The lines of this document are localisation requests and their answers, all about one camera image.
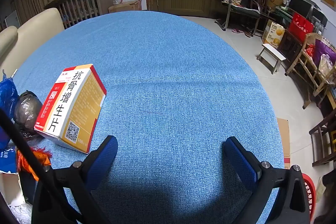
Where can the beige sofa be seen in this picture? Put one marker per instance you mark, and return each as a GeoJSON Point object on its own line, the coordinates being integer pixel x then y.
{"type": "Point", "coordinates": [34, 29]}

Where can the red and white medicine box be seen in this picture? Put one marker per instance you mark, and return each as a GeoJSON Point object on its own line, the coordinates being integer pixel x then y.
{"type": "Point", "coordinates": [71, 108]}

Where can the black plastic bag ball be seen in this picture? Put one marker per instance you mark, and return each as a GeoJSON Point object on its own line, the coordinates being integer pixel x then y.
{"type": "Point", "coordinates": [27, 111]}

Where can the red plastic basket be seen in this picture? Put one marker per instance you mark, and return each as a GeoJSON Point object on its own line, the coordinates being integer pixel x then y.
{"type": "Point", "coordinates": [309, 195]}

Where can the dark wooden cabinet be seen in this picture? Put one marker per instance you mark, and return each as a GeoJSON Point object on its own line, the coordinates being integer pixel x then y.
{"type": "Point", "coordinates": [288, 45]}

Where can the white crumpled paper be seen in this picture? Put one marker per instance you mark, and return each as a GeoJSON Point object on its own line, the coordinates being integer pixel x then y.
{"type": "Point", "coordinates": [19, 213]}

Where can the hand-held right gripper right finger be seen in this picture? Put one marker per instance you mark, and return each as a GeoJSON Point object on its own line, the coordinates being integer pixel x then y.
{"type": "Point", "coordinates": [241, 161]}

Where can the black metal chair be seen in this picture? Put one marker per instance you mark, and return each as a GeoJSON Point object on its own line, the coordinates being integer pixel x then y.
{"type": "Point", "coordinates": [236, 8]}

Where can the yellow printed carton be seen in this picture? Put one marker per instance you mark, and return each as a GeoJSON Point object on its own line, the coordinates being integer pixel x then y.
{"type": "Point", "coordinates": [274, 35]}

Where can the small red bag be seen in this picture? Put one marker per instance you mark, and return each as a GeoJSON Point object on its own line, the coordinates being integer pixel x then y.
{"type": "Point", "coordinates": [310, 50]}

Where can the slipper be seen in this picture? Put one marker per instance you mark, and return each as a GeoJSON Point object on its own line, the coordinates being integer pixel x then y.
{"type": "Point", "coordinates": [248, 34]}
{"type": "Point", "coordinates": [237, 30]}

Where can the white board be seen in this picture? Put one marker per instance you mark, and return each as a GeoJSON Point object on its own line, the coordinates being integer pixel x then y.
{"type": "Point", "coordinates": [11, 19]}

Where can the blue plastic bag ball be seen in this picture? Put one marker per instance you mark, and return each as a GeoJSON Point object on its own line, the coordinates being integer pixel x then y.
{"type": "Point", "coordinates": [8, 95]}

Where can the purple cushion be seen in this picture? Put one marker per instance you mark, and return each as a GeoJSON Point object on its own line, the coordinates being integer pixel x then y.
{"type": "Point", "coordinates": [324, 49]}

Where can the red plastic bag ball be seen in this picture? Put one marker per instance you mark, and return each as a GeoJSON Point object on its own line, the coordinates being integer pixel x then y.
{"type": "Point", "coordinates": [29, 161]}

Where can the wooden crib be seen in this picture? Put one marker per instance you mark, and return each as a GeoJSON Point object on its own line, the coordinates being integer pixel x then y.
{"type": "Point", "coordinates": [78, 3]}

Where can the clear plastic bag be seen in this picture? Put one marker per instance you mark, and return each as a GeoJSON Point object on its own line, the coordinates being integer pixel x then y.
{"type": "Point", "coordinates": [325, 64]}

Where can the small white stool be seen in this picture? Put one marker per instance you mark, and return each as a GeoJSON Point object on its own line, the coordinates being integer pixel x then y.
{"type": "Point", "coordinates": [273, 52]}

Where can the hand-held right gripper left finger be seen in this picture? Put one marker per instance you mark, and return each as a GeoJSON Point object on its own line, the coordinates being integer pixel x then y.
{"type": "Point", "coordinates": [103, 161]}

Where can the flat cardboard sheet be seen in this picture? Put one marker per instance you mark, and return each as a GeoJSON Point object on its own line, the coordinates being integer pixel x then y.
{"type": "Point", "coordinates": [284, 140]}

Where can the blue white packet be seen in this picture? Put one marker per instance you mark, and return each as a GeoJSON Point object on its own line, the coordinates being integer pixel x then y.
{"type": "Point", "coordinates": [6, 158]}

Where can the dark wooden dining chair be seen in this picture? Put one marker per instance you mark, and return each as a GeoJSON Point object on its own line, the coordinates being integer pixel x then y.
{"type": "Point", "coordinates": [319, 132]}

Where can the black monitor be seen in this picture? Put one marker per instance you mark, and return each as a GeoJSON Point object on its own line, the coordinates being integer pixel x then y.
{"type": "Point", "coordinates": [299, 6]}

